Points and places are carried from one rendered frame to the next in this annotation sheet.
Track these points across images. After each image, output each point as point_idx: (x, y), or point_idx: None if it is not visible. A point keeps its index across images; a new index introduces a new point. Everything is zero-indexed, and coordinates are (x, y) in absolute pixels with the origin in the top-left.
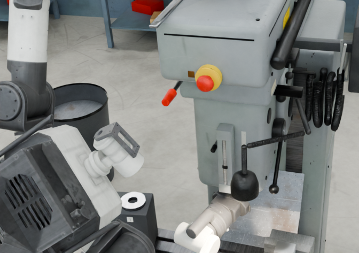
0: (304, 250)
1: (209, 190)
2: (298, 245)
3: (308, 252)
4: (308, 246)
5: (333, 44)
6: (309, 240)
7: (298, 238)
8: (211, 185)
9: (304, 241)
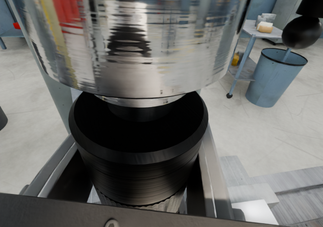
0: (270, 199)
1: (64, 121)
2: (252, 191)
3: (278, 201)
4: (266, 185)
5: None
6: (236, 164)
7: (221, 166)
8: (66, 115)
9: (231, 168)
